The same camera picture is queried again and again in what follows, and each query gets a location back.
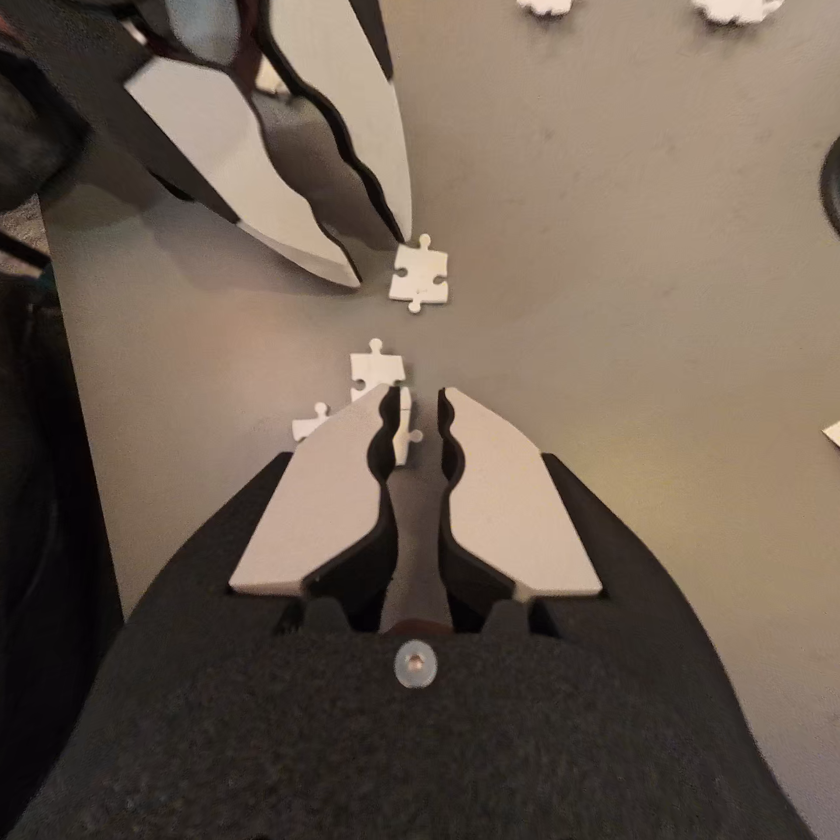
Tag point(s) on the joined white puzzle pieces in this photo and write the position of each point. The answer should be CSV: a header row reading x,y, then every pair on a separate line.
x,y
374,371

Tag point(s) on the scattered white puzzle pieces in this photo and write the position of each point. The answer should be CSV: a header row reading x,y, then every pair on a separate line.
x,y
735,10

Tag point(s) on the single white puzzle piece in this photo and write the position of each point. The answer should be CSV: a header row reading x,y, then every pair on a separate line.
x,y
420,275

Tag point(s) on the person's dark clothing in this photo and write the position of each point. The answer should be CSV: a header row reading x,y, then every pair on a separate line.
x,y
46,525

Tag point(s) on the black round table grommet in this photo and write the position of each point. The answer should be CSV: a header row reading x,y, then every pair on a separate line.
x,y
832,190

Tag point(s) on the white paper sheet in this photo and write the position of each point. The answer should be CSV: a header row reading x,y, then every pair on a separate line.
x,y
833,434

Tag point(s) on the loose white puzzle pieces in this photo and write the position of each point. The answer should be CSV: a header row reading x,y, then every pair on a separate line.
x,y
544,5

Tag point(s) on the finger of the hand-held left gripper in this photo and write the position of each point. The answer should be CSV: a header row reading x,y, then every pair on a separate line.
x,y
367,118
216,144

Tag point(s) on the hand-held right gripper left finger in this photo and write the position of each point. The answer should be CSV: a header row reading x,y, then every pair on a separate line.
x,y
308,518

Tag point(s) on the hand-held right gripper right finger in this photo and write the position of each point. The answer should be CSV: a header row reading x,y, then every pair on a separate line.
x,y
518,518

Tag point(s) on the person's left forearm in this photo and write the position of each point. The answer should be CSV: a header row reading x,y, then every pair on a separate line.
x,y
33,144

